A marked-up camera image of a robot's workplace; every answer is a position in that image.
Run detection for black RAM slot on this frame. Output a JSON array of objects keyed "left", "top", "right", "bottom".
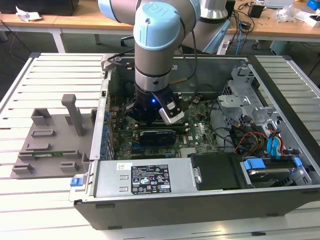
[
  {"left": 134, "top": 127, "right": 189, "bottom": 134},
  {"left": 134, "top": 124, "right": 189, "bottom": 129}
]

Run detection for black graphics card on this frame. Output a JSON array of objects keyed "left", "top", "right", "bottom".
[{"left": 138, "top": 128, "right": 178, "bottom": 146}]

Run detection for green motherboard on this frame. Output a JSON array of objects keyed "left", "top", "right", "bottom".
[{"left": 107, "top": 92, "right": 222, "bottom": 161}]

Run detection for silver chipset heat sink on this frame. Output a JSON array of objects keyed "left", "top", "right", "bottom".
[{"left": 180, "top": 147, "right": 199, "bottom": 158}]

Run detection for black office chair base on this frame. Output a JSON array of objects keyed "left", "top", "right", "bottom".
[{"left": 120, "top": 34, "right": 137, "bottom": 47}]

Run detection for silver power supply with label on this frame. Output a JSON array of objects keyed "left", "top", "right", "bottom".
[{"left": 92, "top": 159, "right": 199, "bottom": 199}]

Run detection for metal disk bay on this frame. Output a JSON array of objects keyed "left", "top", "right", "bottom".
[{"left": 216, "top": 62, "right": 285, "bottom": 133}]

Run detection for grey parts rack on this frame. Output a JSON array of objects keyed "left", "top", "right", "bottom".
[{"left": 11, "top": 93, "right": 99, "bottom": 180}]

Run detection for black plastic shroud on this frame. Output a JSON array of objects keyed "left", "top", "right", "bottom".
[{"left": 187, "top": 152, "right": 245, "bottom": 191}]

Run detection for white power strip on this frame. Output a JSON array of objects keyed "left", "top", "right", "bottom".
[{"left": 217, "top": 39, "right": 230, "bottom": 55}]

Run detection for blue case latch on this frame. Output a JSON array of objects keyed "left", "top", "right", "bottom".
[{"left": 70, "top": 176, "right": 84, "bottom": 188}]

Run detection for green RAM stick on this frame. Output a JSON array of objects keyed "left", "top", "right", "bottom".
[{"left": 31, "top": 152, "right": 66, "bottom": 159}]

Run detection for black open PC case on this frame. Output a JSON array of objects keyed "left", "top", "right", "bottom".
[{"left": 68, "top": 53, "right": 320, "bottom": 231}]

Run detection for wooden desk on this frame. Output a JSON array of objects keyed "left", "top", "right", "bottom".
[
  {"left": 226, "top": 2, "right": 320, "bottom": 43},
  {"left": 0, "top": 12, "right": 137, "bottom": 55}
]

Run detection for blue disk carrier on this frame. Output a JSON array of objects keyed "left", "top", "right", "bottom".
[{"left": 241, "top": 156, "right": 304, "bottom": 173}]

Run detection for wide black equipment case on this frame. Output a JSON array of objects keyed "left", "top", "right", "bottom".
[{"left": 0, "top": 0, "right": 80, "bottom": 16}]

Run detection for silver hard disk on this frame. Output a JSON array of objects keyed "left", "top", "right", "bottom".
[{"left": 246, "top": 166, "right": 297, "bottom": 189}]

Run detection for pale teal bin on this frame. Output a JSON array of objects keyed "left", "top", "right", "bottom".
[{"left": 269, "top": 40, "right": 289, "bottom": 56}]

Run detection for small black box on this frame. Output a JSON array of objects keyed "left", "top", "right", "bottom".
[{"left": 247, "top": 2, "right": 265, "bottom": 19}]

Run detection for crumpled white paper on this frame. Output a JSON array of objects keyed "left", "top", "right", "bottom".
[{"left": 14, "top": 5, "right": 44, "bottom": 22}]

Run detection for flat white device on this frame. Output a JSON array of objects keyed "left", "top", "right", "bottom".
[{"left": 264, "top": 0, "right": 294, "bottom": 8}]

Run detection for clear plastic bags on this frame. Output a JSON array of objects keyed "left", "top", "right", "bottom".
[{"left": 273, "top": 3, "right": 310, "bottom": 24}]

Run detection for white cardboard box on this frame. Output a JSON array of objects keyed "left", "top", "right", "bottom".
[{"left": 305, "top": 13, "right": 320, "bottom": 28}]

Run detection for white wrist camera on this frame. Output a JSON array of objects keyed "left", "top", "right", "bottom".
[{"left": 158, "top": 96, "right": 186, "bottom": 125}]

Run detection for thin red wire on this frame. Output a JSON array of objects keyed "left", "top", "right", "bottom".
[{"left": 109, "top": 92, "right": 119, "bottom": 110}]

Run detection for cable with brass sleeve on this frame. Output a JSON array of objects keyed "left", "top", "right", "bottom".
[{"left": 171, "top": 46, "right": 198, "bottom": 85}]

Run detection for black camera cable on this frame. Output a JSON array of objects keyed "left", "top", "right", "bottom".
[{"left": 174, "top": 14, "right": 200, "bottom": 103}]

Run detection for hanging blue cable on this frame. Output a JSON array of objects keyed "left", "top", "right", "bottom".
[{"left": 236, "top": 23, "right": 245, "bottom": 55}]

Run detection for red yellow wire bundle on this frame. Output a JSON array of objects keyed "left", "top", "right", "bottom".
[{"left": 234, "top": 131, "right": 269, "bottom": 154}]

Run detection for flat blue wire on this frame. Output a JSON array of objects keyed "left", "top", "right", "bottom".
[{"left": 265, "top": 134, "right": 283, "bottom": 161}]

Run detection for orange wire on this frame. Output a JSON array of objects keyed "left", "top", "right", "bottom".
[{"left": 267, "top": 122, "right": 287, "bottom": 157}]

